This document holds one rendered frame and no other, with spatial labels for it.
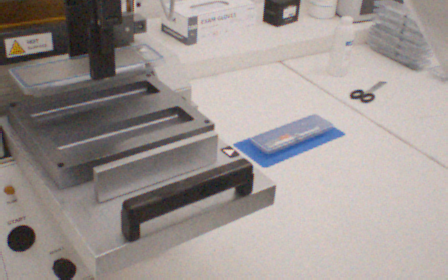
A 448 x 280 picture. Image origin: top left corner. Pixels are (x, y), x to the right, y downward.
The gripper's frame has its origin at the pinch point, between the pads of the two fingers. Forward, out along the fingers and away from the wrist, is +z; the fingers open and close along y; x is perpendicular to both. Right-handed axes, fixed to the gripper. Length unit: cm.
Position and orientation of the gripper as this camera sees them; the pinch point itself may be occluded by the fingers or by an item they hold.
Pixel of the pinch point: (90, 43)
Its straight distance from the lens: 72.1
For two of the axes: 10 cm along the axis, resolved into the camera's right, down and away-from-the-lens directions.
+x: 8.1, -2.6, 5.3
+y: 5.9, 4.6, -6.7
